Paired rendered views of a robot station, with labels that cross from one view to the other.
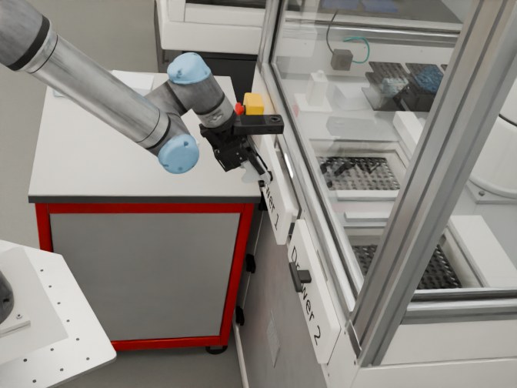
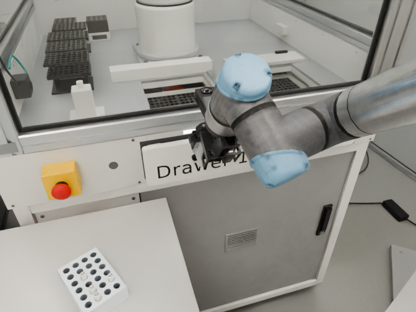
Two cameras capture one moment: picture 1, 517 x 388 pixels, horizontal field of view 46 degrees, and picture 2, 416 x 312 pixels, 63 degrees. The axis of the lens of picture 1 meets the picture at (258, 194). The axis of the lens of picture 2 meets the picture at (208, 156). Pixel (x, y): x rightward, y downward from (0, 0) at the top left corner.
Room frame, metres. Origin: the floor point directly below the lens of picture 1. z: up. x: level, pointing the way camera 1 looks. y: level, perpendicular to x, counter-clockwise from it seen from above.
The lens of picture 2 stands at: (1.12, 0.65, 1.37)
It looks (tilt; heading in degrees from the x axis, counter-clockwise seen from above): 36 degrees down; 270
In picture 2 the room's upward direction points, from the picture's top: straight up
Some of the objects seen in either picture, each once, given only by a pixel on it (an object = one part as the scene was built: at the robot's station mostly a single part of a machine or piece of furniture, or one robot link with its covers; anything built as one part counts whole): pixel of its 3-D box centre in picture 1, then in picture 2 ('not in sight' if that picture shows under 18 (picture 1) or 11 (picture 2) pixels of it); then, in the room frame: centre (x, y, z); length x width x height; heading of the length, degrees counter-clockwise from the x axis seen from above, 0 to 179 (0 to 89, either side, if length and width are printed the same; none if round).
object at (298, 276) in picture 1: (301, 276); not in sight; (0.83, -0.11, 0.91); 0.07 x 0.04 x 0.01; 17
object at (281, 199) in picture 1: (273, 186); (202, 156); (1.13, -0.03, 0.87); 0.29 x 0.02 x 0.11; 17
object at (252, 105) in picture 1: (251, 110); (62, 181); (1.45, 0.06, 0.88); 0.07 x 0.05 x 0.07; 17
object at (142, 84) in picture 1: (131, 86); not in sight; (1.59, 0.45, 0.79); 0.13 x 0.09 x 0.05; 97
